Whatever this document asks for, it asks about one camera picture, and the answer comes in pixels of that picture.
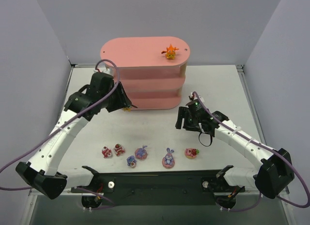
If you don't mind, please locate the pink bear strawberry donut toy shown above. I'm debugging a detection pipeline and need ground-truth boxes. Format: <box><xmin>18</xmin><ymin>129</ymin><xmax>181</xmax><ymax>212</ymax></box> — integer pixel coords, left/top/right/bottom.
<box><xmin>185</xmin><ymin>148</ymin><xmax>200</xmax><ymax>159</ymax></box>

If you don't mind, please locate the red white cake toy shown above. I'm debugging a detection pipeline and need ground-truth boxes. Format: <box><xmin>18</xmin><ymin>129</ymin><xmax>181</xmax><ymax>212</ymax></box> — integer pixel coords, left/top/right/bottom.
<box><xmin>101</xmin><ymin>146</ymin><xmax>112</xmax><ymax>158</ymax></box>

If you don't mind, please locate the small purple bunny toy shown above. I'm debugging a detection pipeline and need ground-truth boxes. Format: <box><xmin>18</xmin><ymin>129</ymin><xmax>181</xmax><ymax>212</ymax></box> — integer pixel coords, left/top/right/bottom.
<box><xmin>126</xmin><ymin>155</ymin><xmax>137</xmax><ymax>168</ymax></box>

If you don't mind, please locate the black bat creature toy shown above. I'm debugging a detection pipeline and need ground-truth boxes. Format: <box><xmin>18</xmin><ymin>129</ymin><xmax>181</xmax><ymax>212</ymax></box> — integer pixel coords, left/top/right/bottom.
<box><xmin>122</xmin><ymin>107</ymin><xmax>132</xmax><ymax>112</ymax></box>

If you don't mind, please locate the purple cable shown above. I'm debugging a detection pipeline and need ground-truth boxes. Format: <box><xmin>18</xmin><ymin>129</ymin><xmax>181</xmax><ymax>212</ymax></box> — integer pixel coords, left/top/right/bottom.
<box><xmin>191</xmin><ymin>91</ymin><xmax>309</xmax><ymax>208</ymax></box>
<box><xmin>0</xmin><ymin>59</ymin><xmax>122</xmax><ymax>191</ymax></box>

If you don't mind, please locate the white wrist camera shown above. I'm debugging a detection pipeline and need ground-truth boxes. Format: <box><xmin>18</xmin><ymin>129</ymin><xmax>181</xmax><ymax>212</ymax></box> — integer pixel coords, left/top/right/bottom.
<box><xmin>93</xmin><ymin>67</ymin><xmax>114</xmax><ymax>76</ymax></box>
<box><xmin>189</xmin><ymin>92</ymin><xmax>205</xmax><ymax>103</ymax></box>

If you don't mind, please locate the orange spiky creature toy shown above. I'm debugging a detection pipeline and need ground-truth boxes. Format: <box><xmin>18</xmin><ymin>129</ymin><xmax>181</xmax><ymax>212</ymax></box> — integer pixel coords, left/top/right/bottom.
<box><xmin>161</xmin><ymin>44</ymin><xmax>179</xmax><ymax>60</ymax></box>

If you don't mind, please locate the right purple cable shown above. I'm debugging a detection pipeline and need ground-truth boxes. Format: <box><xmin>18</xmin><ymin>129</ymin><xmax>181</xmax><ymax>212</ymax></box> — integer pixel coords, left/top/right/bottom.
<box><xmin>191</xmin><ymin>91</ymin><xmax>309</xmax><ymax>208</ymax></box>

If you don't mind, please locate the strawberry cake bear toy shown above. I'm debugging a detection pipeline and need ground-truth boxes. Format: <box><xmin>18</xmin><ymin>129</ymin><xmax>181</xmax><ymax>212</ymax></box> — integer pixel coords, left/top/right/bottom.
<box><xmin>113</xmin><ymin>144</ymin><xmax>125</xmax><ymax>156</ymax></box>

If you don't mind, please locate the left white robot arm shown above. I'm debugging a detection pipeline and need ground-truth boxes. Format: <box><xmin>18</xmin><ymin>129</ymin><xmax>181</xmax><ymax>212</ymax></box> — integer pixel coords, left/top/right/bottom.
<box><xmin>15</xmin><ymin>72</ymin><xmax>132</xmax><ymax>199</ymax></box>

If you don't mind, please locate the pink three-tier shelf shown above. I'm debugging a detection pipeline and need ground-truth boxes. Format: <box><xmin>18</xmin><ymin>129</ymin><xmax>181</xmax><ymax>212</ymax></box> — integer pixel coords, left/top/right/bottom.
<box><xmin>100</xmin><ymin>36</ymin><xmax>190</xmax><ymax>110</ymax></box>

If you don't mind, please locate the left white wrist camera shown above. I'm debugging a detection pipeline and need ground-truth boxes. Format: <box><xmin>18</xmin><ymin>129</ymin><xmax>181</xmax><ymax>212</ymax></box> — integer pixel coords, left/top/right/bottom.
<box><xmin>93</xmin><ymin>67</ymin><xmax>114</xmax><ymax>76</ymax></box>

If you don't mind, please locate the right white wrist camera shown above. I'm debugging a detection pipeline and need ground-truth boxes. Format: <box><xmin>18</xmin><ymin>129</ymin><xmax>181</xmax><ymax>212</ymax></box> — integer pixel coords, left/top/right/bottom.
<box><xmin>189</xmin><ymin>92</ymin><xmax>205</xmax><ymax>103</ymax></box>

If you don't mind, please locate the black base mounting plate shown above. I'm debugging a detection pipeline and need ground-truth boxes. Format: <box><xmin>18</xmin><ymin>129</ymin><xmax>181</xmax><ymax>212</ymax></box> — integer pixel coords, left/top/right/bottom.
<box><xmin>71</xmin><ymin>170</ymin><xmax>245</xmax><ymax>207</ymax></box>

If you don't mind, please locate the blue bunny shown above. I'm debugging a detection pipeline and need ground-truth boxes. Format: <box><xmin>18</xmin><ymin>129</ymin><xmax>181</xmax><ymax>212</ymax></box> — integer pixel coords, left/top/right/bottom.
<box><xmin>162</xmin><ymin>148</ymin><xmax>175</xmax><ymax>169</ymax></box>

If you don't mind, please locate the purple bunny donut toy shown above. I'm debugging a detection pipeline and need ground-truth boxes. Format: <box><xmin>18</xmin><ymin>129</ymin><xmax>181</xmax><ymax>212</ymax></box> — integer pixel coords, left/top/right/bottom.
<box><xmin>135</xmin><ymin>145</ymin><xmax>148</xmax><ymax>160</ymax></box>

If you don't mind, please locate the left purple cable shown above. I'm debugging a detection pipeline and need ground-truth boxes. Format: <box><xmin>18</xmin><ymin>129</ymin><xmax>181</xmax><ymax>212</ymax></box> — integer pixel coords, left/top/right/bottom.
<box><xmin>0</xmin><ymin>59</ymin><xmax>122</xmax><ymax>191</ymax></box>

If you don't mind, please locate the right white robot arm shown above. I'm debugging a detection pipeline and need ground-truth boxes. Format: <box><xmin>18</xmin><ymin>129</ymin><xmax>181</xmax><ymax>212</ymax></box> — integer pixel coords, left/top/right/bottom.
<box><xmin>175</xmin><ymin>100</ymin><xmax>295</xmax><ymax>199</ymax></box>

